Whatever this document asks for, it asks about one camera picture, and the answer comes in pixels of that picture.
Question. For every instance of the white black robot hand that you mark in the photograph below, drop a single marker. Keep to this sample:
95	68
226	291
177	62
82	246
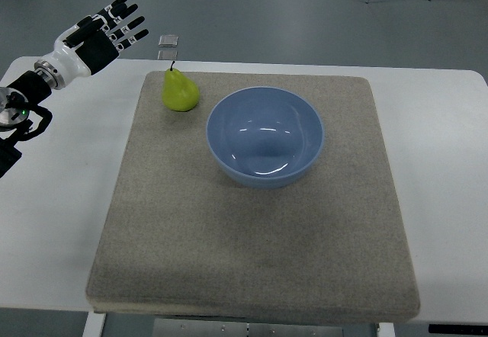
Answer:
91	44

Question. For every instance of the green pear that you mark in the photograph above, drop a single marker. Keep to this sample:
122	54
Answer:
179	93

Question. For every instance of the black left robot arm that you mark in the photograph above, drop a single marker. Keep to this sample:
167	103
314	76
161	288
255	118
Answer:
21	114

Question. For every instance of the blue ceramic bowl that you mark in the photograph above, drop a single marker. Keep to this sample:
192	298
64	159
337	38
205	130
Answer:
265	137

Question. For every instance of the lower metal floor plate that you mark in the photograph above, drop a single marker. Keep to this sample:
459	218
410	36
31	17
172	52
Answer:
169	54

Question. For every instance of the metal floor plate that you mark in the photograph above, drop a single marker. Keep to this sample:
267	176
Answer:
169	54
168	40

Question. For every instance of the upper metal floor plate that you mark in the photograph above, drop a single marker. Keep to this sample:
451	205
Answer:
168	40

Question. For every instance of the grey felt mat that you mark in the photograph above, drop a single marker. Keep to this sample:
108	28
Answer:
181	238

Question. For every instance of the metal table frame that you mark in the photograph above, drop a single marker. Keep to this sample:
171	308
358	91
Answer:
95	323

